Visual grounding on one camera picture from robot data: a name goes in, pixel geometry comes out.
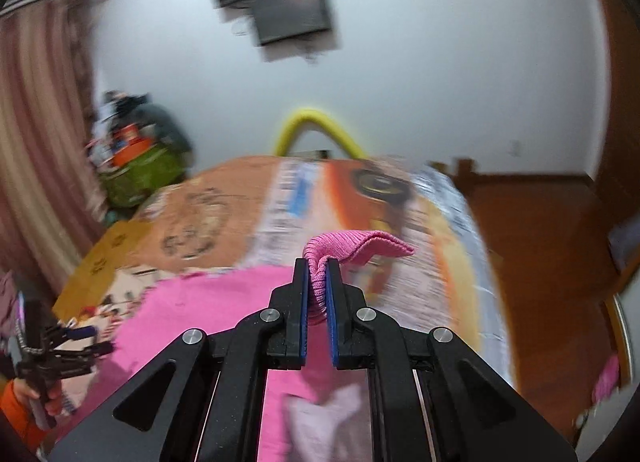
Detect person's left hand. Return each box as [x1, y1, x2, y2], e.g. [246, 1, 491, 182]
[12, 377, 66, 418]

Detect striped pink curtain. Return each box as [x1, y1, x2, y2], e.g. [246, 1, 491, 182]
[0, 0, 108, 293]

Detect small pink cloth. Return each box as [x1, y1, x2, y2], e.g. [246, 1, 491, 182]
[592, 354, 621, 403]

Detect grey blue cloth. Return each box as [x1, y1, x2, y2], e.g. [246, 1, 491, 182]
[607, 217, 640, 263]

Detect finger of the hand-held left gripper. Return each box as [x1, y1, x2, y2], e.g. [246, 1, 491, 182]
[52, 341, 115, 362]
[50, 323, 100, 343]

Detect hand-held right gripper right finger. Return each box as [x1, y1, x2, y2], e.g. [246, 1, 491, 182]
[326, 258, 578, 462]

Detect orange box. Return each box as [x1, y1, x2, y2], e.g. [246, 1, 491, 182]
[110, 124, 153, 163]

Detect dark grey cloth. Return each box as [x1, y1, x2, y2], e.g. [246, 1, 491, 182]
[107, 92, 193, 157]

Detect printed blanket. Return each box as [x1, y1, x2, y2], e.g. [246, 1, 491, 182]
[52, 154, 516, 393]

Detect mustard paw-print sheet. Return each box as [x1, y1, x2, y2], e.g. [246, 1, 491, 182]
[52, 219, 166, 317]

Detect green bag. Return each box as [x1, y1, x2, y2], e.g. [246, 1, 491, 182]
[97, 142, 188, 207]

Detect pink knit sweater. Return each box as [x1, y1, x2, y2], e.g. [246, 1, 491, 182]
[100, 231, 415, 462]

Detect wooden bedpost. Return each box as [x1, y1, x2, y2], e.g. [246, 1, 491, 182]
[430, 158, 478, 187]

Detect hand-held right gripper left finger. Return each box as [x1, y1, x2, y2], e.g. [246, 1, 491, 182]
[47, 258, 308, 462]

